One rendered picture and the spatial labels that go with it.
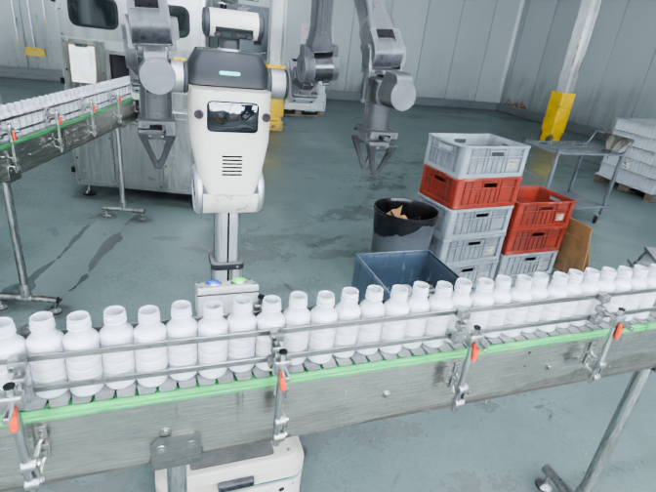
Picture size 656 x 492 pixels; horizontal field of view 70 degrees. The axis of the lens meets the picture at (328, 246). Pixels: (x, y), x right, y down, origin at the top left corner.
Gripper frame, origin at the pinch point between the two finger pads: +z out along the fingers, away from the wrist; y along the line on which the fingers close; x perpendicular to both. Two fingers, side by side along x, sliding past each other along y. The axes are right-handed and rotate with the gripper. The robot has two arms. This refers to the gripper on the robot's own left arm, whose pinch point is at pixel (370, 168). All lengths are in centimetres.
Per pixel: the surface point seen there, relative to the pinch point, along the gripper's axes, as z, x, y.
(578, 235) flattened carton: 99, -274, 167
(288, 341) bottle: 33.8, 21.1, -15.4
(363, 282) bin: 51, -21, 37
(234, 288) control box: 28.2, 30.4, -0.9
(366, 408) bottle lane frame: 54, 1, -19
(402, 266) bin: 51, -42, 46
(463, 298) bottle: 27.5, -21.8, -15.2
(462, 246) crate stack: 101, -160, 163
